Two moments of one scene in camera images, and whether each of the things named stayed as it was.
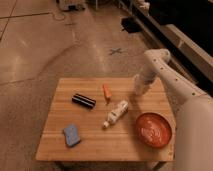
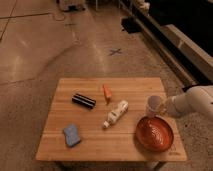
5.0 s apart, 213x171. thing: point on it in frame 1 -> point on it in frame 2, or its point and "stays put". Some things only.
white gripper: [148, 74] -> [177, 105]
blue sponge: [71, 135] stays put
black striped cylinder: [84, 100] stays put
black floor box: [131, 24] stays put
